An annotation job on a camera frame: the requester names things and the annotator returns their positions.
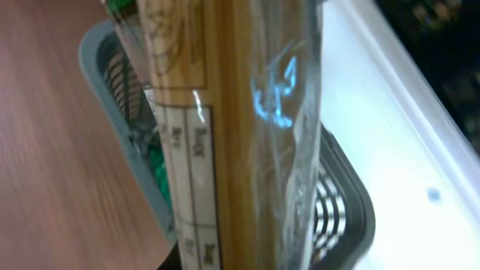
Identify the orange biscuit package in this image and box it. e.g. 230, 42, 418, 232
104, 0, 322, 269

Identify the grey plastic basket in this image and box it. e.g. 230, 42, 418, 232
78, 21, 375, 269

